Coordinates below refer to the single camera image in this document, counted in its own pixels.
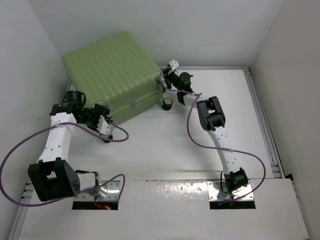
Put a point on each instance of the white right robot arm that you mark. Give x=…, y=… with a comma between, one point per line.
x=212, y=120

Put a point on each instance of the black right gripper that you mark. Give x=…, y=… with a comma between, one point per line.
x=167, y=76

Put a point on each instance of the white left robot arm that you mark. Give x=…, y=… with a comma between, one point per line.
x=52, y=176

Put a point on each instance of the green hardshell suitcase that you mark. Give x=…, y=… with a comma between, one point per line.
x=117, y=73

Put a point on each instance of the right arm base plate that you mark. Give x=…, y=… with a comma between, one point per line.
x=215, y=194

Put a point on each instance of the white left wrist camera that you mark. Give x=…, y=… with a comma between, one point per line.
x=103, y=127

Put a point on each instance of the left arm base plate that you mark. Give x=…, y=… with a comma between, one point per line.
x=108, y=193

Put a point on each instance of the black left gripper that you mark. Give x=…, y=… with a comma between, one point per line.
x=98, y=111

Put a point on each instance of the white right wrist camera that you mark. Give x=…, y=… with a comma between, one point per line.
x=173, y=65

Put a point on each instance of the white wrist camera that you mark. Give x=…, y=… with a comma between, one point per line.
x=173, y=65
x=103, y=127

